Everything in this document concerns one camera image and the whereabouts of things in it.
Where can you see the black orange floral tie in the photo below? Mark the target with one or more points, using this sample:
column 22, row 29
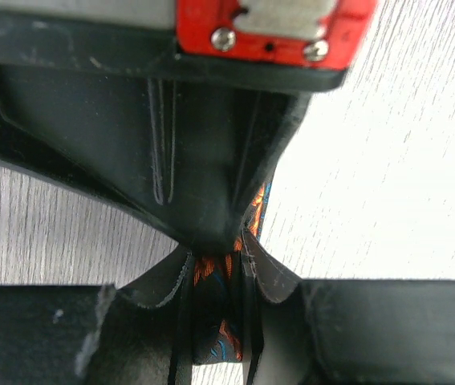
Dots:
column 217, row 314

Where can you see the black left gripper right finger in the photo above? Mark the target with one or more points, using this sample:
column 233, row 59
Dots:
column 343, row 331

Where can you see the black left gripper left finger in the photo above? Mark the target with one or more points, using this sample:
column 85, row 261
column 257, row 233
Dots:
column 137, row 334

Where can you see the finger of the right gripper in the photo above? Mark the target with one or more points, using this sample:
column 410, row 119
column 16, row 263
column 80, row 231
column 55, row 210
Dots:
column 273, row 121

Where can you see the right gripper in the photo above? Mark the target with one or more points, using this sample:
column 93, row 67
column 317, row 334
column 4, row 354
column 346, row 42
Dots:
column 163, row 151

